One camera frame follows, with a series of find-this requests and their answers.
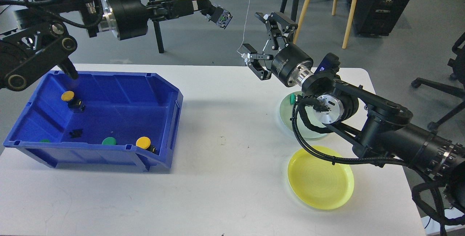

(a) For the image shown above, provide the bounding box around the yellow plate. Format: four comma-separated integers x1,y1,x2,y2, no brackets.
287,148,355,211

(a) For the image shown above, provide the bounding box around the black computer tower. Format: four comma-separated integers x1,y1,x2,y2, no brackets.
352,0,410,36

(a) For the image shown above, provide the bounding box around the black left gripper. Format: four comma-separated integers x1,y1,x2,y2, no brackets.
102,0,217,40

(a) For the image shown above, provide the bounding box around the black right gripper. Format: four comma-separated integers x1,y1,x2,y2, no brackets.
241,12,314,87

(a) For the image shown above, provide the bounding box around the small black part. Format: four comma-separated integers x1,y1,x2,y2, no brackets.
69,129,83,138

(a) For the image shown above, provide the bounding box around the wooden leg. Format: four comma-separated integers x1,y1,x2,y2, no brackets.
332,0,357,49
292,0,310,44

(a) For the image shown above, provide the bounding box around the blue plastic storage bin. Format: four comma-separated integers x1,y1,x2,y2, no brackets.
3,71,183,171

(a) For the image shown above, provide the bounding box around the wooden leg left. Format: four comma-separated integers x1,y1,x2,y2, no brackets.
292,0,310,44

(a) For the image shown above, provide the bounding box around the wooden leg right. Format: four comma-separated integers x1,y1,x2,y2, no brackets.
332,0,357,49

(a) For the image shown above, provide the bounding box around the yellow button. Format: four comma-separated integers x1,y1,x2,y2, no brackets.
193,0,233,29
135,136,158,154
60,90,86,113

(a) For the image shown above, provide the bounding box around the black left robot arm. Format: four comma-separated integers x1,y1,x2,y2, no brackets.
0,0,232,91

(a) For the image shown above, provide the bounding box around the light green plate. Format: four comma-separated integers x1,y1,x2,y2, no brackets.
279,94,327,140

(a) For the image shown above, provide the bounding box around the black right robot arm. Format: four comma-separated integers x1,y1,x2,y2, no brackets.
242,12,464,236

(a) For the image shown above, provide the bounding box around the white power adapter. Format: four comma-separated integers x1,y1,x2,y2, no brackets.
239,52,249,66

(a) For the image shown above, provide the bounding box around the black office chair base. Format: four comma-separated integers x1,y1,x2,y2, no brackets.
411,33,465,133

